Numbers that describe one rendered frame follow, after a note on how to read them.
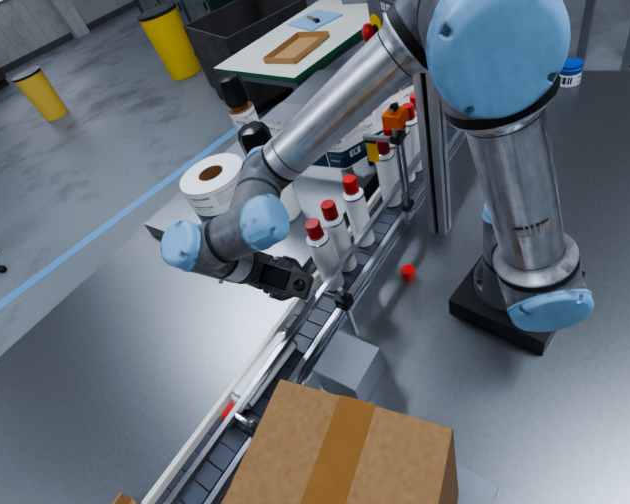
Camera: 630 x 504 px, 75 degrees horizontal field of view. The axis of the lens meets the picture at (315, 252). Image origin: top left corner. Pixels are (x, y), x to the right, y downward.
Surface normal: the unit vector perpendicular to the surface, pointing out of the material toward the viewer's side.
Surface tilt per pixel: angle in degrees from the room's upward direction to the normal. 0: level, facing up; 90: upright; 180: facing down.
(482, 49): 82
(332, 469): 0
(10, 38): 90
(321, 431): 0
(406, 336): 0
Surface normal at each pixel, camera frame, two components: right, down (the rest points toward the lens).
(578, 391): -0.26, -0.68
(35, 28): 0.72, 0.34
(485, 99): -0.12, 0.62
